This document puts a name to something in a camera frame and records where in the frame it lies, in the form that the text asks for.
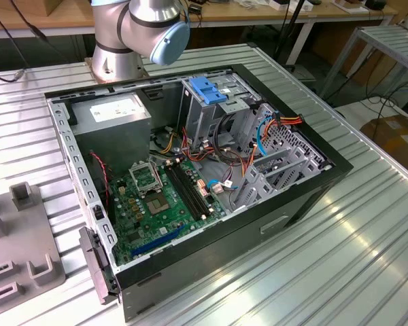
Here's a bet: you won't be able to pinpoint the white box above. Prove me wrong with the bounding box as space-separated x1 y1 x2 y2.
270 0 313 12

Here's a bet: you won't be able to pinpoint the black open PC case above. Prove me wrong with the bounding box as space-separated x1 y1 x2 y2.
43 62 355 323

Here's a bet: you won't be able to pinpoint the multicolour power wire bundle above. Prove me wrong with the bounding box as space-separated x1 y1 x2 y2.
149 125 256 170

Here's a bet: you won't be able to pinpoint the metal disk bay cage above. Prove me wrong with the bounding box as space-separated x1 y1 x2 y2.
231 101 334 211

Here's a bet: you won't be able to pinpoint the CPU socket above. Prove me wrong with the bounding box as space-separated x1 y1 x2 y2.
144 192 173 217

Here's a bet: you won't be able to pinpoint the metal socket cover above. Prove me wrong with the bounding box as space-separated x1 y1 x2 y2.
128 162 164 198

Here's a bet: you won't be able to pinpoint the wooden desk white legs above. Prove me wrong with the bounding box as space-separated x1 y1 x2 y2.
0 0 401 67

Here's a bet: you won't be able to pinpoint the metal optical drive cage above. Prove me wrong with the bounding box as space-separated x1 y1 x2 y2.
176 73 262 150

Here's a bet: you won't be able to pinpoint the orange red power wire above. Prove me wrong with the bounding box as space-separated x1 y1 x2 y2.
241 111 304 177

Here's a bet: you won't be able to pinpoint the green motherboard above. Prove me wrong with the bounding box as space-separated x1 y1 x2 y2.
107 158 232 268

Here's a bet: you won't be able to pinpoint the blue expansion slot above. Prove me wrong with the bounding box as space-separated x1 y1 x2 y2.
131 223 186 257

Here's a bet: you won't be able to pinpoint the grey parts rack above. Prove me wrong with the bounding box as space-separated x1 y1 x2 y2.
0 181 67 312

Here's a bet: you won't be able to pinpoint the grey plastic case latch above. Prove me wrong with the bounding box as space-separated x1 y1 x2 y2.
78 226 118 305

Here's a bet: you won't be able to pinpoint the red black twisted wire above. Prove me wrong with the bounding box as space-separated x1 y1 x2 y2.
89 151 112 208

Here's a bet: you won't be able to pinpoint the blue plastic drive latch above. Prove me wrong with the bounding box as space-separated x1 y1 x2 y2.
187 76 228 106

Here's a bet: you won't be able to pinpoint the black cable silver connector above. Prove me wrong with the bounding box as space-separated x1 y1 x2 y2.
0 0 25 83

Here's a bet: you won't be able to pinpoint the large cardboard box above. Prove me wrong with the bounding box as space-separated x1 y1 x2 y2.
360 114 408 173

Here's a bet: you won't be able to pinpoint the short blue wire white plug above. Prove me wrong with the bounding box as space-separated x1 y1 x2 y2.
205 179 241 195

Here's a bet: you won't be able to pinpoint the grey power supply unit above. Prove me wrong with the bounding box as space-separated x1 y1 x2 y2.
69 91 154 177

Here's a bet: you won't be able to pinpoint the brown block white base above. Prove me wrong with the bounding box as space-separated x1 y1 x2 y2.
333 0 367 14

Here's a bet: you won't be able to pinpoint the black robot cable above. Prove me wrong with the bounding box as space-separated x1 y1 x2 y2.
1 0 71 64

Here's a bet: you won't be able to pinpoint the black RAM slot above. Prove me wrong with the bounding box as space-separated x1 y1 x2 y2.
175 162 209 216
171 164 204 219
181 161 214 214
165 165 199 221

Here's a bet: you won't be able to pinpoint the blue data wire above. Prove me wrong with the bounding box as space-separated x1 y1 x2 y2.
256 113 276 157

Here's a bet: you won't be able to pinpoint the black stand legs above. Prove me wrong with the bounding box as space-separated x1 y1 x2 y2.
273 0 309 73

